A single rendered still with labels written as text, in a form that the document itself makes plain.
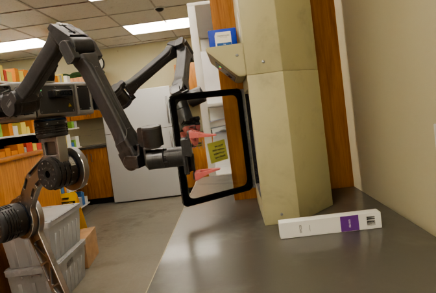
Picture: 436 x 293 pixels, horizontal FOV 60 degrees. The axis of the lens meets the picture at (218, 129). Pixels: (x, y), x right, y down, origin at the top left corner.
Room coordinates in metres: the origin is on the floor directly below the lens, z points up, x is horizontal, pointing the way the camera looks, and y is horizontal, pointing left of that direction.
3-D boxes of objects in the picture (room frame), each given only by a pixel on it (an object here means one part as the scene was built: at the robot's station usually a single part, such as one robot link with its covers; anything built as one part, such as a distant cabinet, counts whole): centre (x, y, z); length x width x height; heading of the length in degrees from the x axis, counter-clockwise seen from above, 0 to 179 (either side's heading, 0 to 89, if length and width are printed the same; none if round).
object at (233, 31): (1.41, -0.06, 1.56); 0.10 x 0.10 x 0.09; 88
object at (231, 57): (1.32, -0.06, 1.46); 0.32 x 0.11 x 0.10; 178
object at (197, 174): (1.08, 0.05, 1.16); 0.09 x 0.07 x 0.07; 88
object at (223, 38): (1.29, -0.05, 1.54); 0.05 x 0.05 x 0.06; 4
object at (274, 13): (1.32, -0.24, 1.33); 0.32 x 0.25 x 0.77; 178
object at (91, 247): (3.65, 1.52, 0.14); 0.41 x 0.32 x 0.28; 4
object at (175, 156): (1.08, 0.13, 1.20); 0.07 x 0.07 x 0.10; 88
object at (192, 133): (1.08, 0.05, 1.23); 0.09 x 0.07 x 0.07; 88
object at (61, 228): (3.04, 1.50, 0.49); 0.60 x 0.42 x 0.33; 178
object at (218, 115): (1.39, 0.02, 1.19); 0.30 x 0.01 x 0.40; 121
